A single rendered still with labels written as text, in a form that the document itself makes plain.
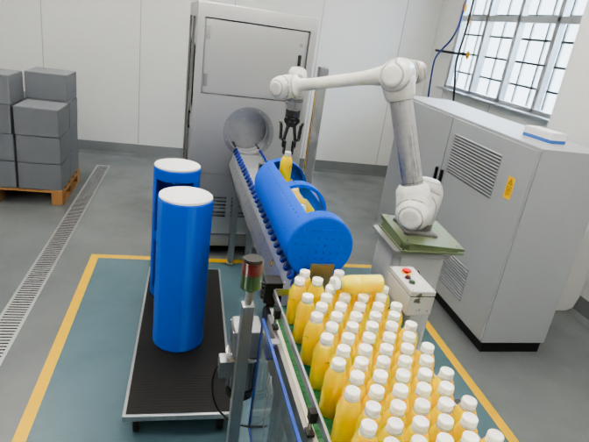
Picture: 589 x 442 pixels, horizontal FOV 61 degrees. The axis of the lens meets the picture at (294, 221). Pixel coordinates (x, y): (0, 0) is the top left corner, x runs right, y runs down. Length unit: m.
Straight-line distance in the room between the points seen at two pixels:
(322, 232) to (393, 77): 0.71
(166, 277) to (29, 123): 2.85
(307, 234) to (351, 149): 5.54
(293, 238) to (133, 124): 5.33
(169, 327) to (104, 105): 4.70
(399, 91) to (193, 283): 1.43
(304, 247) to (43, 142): 3.63
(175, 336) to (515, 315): 2.26
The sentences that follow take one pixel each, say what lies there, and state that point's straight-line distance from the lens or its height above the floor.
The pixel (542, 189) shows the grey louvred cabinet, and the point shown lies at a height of 1.20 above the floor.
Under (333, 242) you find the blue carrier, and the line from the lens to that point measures 2.05.
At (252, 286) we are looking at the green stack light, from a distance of 1.51.
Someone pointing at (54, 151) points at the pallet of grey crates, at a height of 0.53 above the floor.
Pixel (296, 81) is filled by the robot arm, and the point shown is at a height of 1.68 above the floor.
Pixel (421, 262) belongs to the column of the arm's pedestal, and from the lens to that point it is 2.52.
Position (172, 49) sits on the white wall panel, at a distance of 6.96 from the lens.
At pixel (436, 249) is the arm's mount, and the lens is 2.48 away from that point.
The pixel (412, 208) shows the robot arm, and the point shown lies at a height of 1.25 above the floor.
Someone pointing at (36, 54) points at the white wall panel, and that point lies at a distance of 7.23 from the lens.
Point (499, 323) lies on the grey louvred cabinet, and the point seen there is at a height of 0.24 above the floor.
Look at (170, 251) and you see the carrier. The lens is 2.64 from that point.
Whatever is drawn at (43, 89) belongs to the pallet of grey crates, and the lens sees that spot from 5.55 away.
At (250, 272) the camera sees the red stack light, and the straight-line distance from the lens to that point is 1.49.
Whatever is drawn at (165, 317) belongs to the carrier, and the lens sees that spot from 2.84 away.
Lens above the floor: 1.92
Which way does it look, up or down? 21 degrees down
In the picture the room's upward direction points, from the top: 8 degrees clockwise
